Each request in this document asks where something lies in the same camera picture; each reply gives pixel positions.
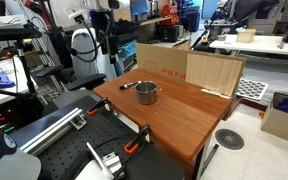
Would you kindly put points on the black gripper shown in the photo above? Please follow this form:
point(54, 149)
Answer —
point(112, 45)

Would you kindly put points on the black Expo dry-erase marker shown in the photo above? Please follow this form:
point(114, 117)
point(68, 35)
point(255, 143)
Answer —
point(129, 85)

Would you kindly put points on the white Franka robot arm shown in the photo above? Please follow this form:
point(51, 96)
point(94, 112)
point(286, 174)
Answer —
point(4, 166)

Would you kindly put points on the silver steel pot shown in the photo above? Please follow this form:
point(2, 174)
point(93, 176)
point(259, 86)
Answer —
point(146, 95)

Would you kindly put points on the grey office chair with armrests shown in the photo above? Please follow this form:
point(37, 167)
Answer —
point(84, 50)

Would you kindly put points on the black orange bar clamp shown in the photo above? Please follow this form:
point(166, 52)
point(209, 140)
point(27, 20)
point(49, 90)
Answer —
point(96, 106)
point(135, 144)

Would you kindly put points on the computer monitor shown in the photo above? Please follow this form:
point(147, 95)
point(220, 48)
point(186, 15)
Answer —
point(139, 6)

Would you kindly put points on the red carton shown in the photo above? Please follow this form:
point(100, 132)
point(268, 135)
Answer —
point(169, 13)

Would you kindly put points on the black perforated breadboard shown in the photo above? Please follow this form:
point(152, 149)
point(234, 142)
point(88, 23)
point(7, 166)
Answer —
point(67, 156)

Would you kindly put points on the blue cloth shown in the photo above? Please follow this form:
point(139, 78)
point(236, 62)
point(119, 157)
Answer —
point(2, 80)

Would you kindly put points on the small wooden box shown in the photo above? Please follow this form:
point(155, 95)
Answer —
point(246, 35)

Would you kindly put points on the metal table leg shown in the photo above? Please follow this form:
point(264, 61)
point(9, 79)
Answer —
point(210, 157)

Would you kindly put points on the round metal floor drain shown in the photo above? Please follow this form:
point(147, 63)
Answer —
point(229, 139)

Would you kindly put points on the checkerboard calibration sheet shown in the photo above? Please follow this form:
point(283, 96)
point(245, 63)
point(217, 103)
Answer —
point(252, 89)

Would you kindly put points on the white work table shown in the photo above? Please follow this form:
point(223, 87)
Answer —
point(260, 45)

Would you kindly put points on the large cardboard storage box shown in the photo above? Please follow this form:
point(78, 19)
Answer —
point(280, 126)

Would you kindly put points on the black camera stand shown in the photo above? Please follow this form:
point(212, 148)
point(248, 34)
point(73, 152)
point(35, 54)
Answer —
point(25, 66)

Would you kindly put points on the aluminium extrusion rail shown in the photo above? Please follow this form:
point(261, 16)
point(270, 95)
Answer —
point(52, 131)
point(107, 161)

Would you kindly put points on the black stereo camera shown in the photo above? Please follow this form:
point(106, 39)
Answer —
point(12, 32)

